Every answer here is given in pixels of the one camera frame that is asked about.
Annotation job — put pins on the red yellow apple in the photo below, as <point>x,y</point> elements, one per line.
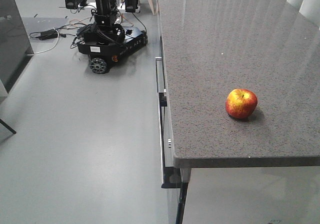
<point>241,103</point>

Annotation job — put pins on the black wheeled mobile robot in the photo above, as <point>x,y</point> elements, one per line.
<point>105,41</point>

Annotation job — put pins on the grey speckled counter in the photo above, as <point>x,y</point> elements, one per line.
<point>211,47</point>

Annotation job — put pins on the black power adapter brick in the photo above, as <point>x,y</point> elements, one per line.
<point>49,34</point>

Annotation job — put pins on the chrome cabinet handle bar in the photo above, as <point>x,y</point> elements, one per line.
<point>160,76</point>

